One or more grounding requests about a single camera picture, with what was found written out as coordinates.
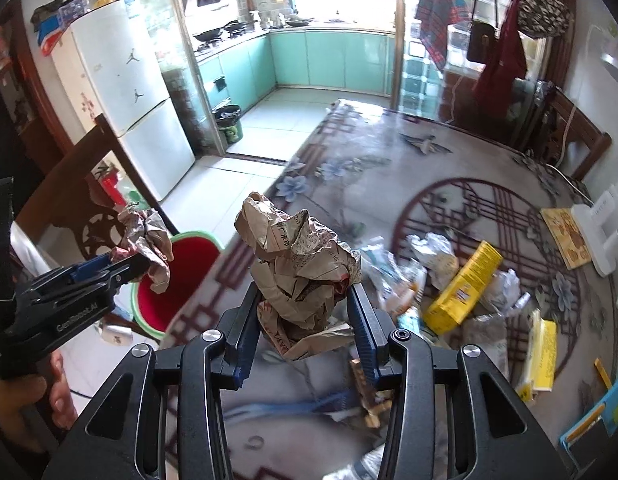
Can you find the black kitchen trash bin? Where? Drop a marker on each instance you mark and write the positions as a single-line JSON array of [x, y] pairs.
[[228, 120]]

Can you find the yellow patterned coaster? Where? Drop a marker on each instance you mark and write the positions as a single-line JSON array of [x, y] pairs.
[[565, 232]]

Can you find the person's left hand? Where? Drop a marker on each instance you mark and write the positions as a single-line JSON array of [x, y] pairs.
[[20, 393]]

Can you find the crumpled white plastic bag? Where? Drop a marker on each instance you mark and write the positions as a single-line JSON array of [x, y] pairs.
[[504, 294]]

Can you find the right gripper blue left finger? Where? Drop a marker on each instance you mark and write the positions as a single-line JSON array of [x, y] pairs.
[[240, 329]]

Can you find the yellow booklet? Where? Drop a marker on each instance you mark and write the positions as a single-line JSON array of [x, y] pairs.
[[540, 362]]

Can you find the yellow cardboard box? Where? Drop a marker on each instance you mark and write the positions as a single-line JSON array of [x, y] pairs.
[[458, 299]]

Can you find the white two-door refrigerator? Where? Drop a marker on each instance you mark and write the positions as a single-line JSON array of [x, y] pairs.
[[107, 66]]

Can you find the wooden chair at right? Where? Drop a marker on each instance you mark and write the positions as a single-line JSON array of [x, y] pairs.
[[559, 134]]

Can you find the small paper wad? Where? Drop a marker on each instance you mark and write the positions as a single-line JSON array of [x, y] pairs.
[[145, 233]]

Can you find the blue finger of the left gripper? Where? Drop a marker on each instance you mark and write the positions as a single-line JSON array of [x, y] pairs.
[[83, 271]]

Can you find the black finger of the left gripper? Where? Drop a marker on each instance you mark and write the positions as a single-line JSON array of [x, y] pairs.
[[128, 269]]

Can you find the blue box at table edge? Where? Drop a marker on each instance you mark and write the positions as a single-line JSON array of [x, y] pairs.
[[585, 443]]

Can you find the red bucket with green rim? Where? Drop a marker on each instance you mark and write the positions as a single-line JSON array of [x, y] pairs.
[[194, 253]]

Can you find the crumpled clear plastic wrapper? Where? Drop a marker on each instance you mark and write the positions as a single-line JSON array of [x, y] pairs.
[[398, 288]]

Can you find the crumpled white paper bag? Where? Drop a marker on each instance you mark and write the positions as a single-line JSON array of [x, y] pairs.
[[435, 253]]

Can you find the plaid hanging cloth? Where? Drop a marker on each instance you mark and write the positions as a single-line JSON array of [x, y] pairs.
[[435, 16]]

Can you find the dark wooden chair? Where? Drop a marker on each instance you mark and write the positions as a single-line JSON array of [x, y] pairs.
[[64, 198]]

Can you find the black wok on stove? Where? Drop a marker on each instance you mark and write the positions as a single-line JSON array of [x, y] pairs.
[[209, 35]]

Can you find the red fire extinguisher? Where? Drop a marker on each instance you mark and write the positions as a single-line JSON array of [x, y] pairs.
[[108, 178]]

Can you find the black patterned hanging bag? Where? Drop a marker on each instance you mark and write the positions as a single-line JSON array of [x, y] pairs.
[[542, 19]]

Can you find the teal kitchen cabinets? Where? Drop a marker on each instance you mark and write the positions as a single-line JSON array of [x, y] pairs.
[[246, 69]]

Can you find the red hanging garment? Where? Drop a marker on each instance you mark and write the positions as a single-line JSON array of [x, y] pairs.
[[493, 90]]

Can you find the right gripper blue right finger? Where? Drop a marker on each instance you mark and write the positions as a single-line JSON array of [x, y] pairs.
[[372, 328]]

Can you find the large brown paper ball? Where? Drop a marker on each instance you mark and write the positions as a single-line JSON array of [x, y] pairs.
[[303, 271]]

